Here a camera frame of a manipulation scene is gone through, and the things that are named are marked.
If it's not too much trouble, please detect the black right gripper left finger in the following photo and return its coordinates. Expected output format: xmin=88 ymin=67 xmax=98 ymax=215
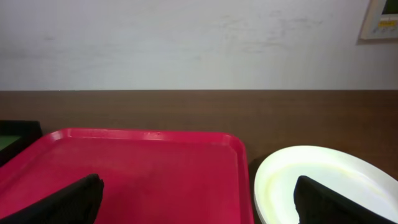
xmin=1 ymin=174 xmax=104 ymax=224

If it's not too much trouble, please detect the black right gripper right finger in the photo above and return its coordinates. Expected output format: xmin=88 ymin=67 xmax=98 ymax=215
xmin=294 ymin=175 xmax=394 ymax=224

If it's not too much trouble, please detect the cream white plate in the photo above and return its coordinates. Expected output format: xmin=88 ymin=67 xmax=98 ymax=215
xmin=254 ymin=146 xmax=397 ymax=224

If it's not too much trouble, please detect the red plastic tray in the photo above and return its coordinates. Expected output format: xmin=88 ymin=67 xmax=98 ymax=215
xmin=1 ymin=128 xmax=253 ymax=224

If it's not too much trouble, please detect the dark green tray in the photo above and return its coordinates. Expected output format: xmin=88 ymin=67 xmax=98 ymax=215
xmin=1 ymin=120 xmax=43 ymax=166

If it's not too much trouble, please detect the white wall control panel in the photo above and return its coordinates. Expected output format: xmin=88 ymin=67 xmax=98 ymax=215
xmin=359 ymin=0 xmax=397 ymax=40

